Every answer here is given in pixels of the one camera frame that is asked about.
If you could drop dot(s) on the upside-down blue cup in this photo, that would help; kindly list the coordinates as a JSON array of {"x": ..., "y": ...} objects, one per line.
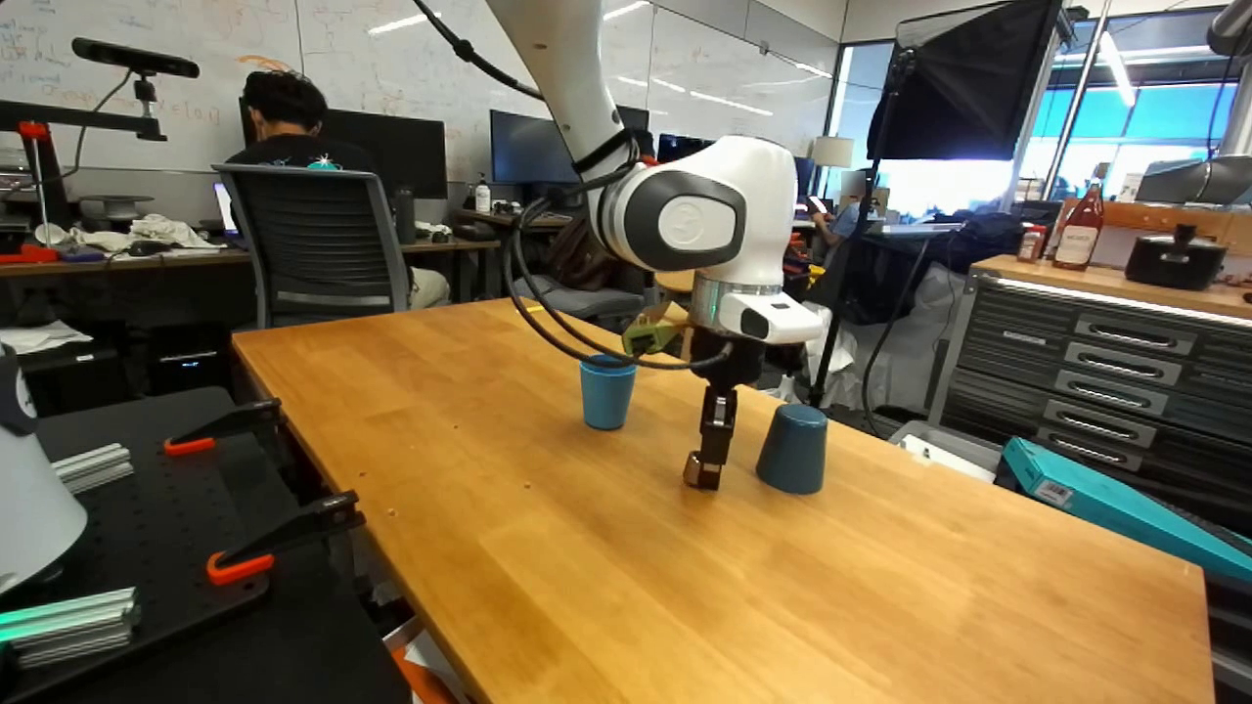
[{"x": 791, "y": 456}]

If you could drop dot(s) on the white lamp shade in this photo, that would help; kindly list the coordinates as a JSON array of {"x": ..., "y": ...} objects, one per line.
[{"x": 42, "y": 516}]

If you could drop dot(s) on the orange-handled black clamp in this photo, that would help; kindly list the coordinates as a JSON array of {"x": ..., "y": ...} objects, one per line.
[{"x": 320, "y": 520}]

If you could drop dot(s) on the seated person in dark shirt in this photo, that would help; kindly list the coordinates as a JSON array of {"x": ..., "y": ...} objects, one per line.
[{"x": 286, "y": 120}]

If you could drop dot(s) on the teal plastic case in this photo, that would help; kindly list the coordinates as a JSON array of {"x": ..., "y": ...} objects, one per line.
[{"x": 1126, "y": 508}]

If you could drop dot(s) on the upright blue cup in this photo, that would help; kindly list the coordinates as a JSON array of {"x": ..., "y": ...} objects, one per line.
[{"x": 603, "y": 390}]

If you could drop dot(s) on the grey drawer cabinet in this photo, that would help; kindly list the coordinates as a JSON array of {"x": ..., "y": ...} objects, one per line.
[{"x": 1139, "y": 382}]

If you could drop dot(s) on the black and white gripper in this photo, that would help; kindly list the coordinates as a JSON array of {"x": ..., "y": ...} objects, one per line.
[{"x": 733, "y": 334}]

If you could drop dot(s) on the black camera on stand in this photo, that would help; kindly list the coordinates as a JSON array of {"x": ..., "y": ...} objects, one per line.
[{"x": 139, "y": 71}]

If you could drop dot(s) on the black softbox studio light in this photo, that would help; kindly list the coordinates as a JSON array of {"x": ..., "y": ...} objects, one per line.
[{"x": 962, "y": 81}]

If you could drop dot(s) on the black computer monitor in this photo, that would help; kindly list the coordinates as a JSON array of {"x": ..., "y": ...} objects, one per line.
[
  {"x": 526, "y": 148},
  {"x": 407, "y": 148}
]

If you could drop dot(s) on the grey mesh office chair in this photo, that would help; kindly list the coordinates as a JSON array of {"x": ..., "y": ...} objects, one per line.
[{"x": 323, "y": 245}]

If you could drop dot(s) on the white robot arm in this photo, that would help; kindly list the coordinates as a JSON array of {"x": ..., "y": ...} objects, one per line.
[{"x": 718, "y": 212}]

